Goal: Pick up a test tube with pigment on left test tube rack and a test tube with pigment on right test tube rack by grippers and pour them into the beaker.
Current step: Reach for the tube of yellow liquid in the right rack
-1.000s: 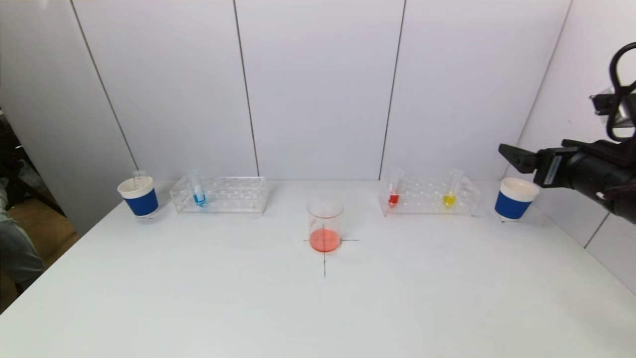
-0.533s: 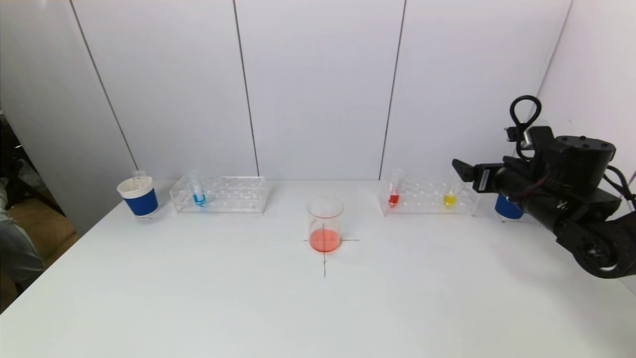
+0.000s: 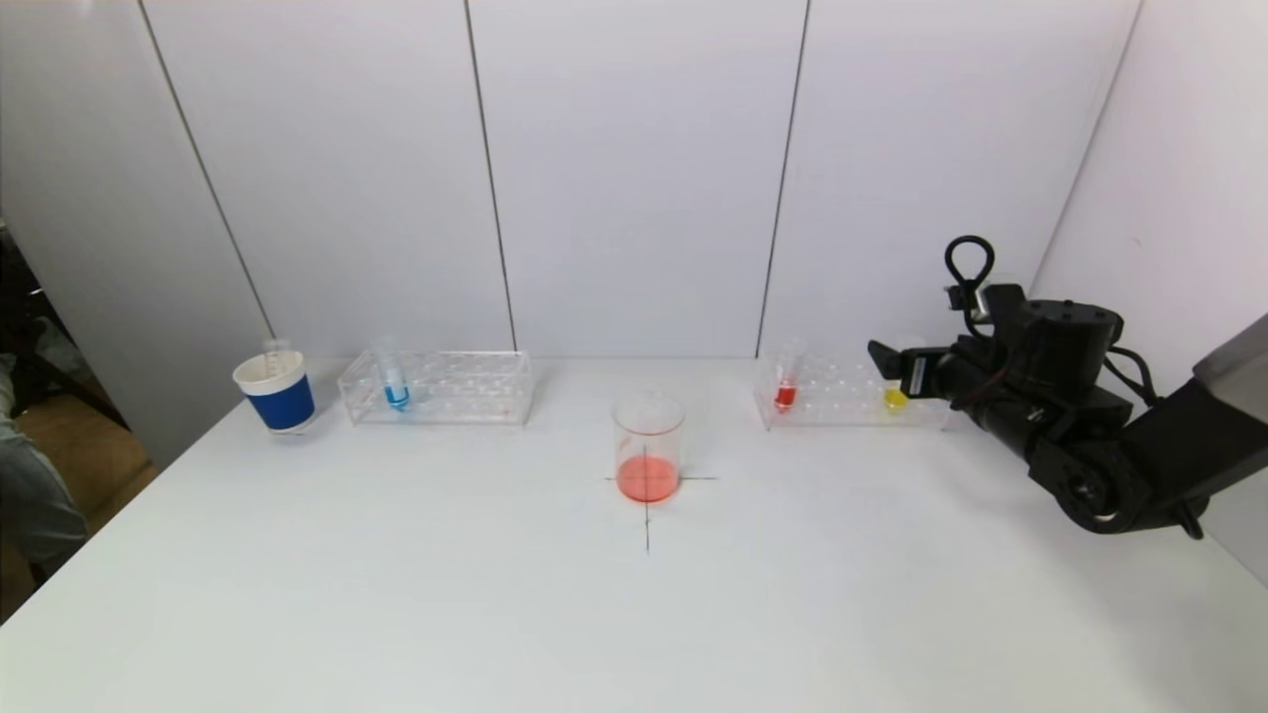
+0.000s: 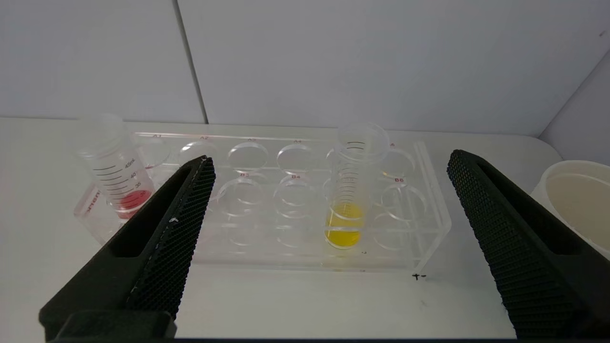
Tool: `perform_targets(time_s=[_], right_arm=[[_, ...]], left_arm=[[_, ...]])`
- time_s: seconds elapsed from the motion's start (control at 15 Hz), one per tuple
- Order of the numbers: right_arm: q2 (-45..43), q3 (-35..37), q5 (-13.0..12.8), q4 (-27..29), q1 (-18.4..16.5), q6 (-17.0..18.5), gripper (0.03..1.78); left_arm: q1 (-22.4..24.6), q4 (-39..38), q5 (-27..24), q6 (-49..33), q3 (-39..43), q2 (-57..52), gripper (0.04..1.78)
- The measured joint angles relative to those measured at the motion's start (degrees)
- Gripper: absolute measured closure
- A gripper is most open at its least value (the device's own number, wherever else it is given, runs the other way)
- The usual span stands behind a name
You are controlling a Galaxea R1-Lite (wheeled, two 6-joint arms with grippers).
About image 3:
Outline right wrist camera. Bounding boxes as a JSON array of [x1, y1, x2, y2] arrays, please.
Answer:
[[966, 284, 1026, 333]]

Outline person in grey clothing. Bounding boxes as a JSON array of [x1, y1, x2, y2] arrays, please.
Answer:
[[0, 416, 90, 565]]

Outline clear acrylic test tube rack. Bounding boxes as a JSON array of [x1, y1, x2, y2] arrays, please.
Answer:
[[339, 351, 536, 429], [753, 347, 952, 433]]

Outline test tube with blue pigment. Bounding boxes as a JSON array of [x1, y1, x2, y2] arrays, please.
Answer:
[[376, 339, 413, 415]]

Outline test tube with red pigment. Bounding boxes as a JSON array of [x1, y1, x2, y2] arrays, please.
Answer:
[[772, 337, 805, 415]]

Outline black metal frame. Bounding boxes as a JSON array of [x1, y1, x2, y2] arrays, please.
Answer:
[[0, 228, 130, 437]]

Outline clear glass beaker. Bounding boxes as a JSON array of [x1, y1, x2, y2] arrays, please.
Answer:
[[611, 393, 687, 504]]

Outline test tube with yellow pigment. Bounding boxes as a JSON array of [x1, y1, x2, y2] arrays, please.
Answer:
[[882, 335, 928, 415]]

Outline white paper cup blue sleeve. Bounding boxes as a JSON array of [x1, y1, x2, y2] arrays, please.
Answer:
[[233, 351, 319, 437]]

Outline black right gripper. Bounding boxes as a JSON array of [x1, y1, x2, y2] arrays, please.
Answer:
[[867, 339, 1033, 443]]

